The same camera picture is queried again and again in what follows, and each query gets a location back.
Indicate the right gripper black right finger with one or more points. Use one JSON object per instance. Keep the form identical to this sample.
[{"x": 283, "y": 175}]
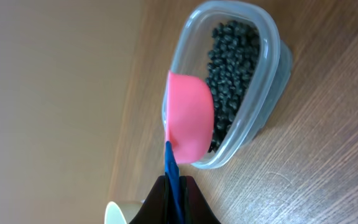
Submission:
[{"x": 195, "y": 207}]

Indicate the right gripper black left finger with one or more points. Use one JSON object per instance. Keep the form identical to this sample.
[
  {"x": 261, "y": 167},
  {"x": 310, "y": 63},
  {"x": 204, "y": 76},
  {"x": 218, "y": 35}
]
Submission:
[{"x": 154, "y": 210}]

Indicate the pink scoop with blue handle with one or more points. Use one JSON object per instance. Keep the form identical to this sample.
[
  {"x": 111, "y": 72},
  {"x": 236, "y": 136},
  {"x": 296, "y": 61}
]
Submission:
[{"x": 188, "y": 132}]

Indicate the white round bowl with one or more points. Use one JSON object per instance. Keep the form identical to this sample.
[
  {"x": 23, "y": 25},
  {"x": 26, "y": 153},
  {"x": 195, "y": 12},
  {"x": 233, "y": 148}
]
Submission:
[{"x": 121, "y": 212}]

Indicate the clear plastic food container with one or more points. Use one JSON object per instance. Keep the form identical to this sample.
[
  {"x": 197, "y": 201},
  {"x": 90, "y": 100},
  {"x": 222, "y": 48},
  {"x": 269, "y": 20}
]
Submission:
[{"x": 268, "y": 82}]

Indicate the pile of black beans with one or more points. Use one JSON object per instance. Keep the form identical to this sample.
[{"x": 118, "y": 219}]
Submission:
[{"x": 232, "y": 63}]

